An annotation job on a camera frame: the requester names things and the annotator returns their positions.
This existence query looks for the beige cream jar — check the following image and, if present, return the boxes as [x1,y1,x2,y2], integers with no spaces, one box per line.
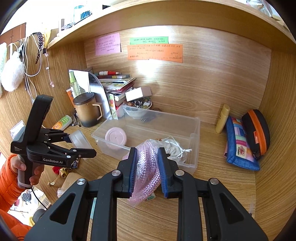
[57,172,84,198]

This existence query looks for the red velvet pouch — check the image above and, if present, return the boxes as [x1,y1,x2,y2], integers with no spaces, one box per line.
[52,166,61,175]

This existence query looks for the clear plastic storage bin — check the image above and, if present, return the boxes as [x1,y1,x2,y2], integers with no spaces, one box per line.
[91,106,200,174]

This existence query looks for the pink rope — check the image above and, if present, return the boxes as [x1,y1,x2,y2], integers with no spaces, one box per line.
[125,139,163,207]

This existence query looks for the white drawstring pouch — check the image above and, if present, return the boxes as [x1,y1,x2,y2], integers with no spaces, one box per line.
[149,136,192,164]

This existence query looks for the orange sleeve left forearm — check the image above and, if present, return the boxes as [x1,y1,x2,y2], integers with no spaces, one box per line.
[1,154,31,240]

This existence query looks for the left hand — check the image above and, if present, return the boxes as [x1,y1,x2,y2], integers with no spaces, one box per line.
[10,155,45,189]

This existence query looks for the green orange tube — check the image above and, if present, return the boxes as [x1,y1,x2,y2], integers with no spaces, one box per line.
[52,115,73,131]

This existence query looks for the metal nail clippers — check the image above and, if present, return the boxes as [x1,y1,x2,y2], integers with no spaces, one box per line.
[72,111,82,127]

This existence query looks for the brown mug with lid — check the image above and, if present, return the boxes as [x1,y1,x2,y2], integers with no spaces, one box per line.
[73,92,103,127]

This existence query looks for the orange book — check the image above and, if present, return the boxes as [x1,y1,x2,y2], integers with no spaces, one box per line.
[66,88,74,106]

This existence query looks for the green spray bottle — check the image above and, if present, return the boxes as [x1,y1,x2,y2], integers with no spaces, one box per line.
[69,71,80,98]

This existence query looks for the fruit pattern box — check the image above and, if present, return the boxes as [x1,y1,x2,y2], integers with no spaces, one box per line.
[106,93,118,120]

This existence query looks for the blue patchwork pouch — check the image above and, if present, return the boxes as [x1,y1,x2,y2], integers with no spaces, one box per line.
[224,116,260,171]

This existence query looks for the white fluffy hanging pouch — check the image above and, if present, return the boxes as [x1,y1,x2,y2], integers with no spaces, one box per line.
[1,43,24,92]

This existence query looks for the stack of books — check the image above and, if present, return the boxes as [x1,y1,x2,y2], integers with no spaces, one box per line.
[95,72,137,105]

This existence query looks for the white cardboard box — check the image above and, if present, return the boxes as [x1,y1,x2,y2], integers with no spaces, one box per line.
[125,87,152,102]

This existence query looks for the bowl of beads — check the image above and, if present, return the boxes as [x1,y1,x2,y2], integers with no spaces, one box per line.
[123,97,152,120]

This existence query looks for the black orange zip case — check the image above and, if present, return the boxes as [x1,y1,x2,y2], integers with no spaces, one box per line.
[242,109,270,160]

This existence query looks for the pink sticky note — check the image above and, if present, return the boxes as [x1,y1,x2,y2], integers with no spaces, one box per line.
[95,33,121,56]

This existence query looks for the yellow lotion bottle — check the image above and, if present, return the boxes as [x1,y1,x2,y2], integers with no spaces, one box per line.
[215,104,230,133]

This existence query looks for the green sticky note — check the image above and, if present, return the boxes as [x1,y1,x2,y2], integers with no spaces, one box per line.
[130,37,169,45]

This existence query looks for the orange sticky note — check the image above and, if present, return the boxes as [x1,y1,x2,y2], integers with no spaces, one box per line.
[127,43,183,63]

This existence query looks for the wooden shelf board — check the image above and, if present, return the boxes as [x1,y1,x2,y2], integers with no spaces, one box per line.
[48,1,295,54]

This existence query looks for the white charging cable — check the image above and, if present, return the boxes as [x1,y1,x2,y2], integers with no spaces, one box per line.
[17,33,56,105]

